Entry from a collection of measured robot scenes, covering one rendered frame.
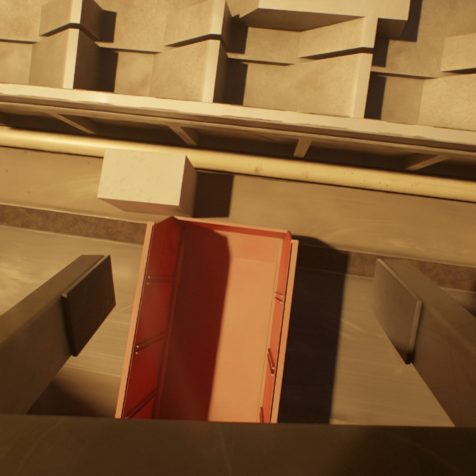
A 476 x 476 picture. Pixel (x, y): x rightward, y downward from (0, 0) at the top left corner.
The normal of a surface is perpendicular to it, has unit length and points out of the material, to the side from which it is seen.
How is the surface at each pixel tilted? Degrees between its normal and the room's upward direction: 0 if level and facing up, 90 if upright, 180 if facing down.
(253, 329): 0
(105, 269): 92
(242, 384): 0
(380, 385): 0
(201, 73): 32
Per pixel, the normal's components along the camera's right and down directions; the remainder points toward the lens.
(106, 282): 1.00, 0.01
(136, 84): -0.09, 0.04
